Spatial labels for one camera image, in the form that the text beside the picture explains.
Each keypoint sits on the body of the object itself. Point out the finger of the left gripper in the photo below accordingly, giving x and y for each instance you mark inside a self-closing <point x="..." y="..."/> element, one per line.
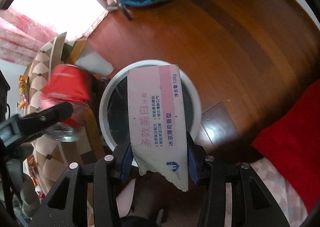
<point x="17" y="130"/>

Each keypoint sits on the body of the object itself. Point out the pink floral curtain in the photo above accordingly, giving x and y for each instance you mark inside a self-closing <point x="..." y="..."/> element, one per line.
<point x="26" y="25"/>

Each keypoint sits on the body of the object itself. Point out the pink toothpaste box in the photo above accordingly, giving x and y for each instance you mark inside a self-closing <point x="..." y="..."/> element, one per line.
<point x="157" y="122"/>

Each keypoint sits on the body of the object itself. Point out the red snack wrapper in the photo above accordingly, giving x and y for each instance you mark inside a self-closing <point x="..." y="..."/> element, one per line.
<point x="68" y="83"/>

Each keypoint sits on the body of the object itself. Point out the checkered pink pillow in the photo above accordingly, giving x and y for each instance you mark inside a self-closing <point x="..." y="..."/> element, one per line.
<point x="285" y="195"/>

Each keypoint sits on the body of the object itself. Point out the black stand pole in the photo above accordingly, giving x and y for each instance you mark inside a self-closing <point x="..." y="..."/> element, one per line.
<point x="124" y="10"/>

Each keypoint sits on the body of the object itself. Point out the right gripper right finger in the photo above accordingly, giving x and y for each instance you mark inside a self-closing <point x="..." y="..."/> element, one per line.
<point x="252" y="203"/>

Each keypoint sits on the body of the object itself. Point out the red blanket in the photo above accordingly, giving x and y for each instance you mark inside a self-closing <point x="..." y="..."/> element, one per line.
<point x="292" y="145"/>

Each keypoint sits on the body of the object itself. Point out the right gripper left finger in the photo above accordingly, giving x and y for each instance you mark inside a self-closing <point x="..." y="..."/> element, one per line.
<point x="66" y="202"/>

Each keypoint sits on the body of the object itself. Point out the checkered tablecloth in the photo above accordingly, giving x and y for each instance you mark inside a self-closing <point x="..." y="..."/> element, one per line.
<point x="60" y="145"/>

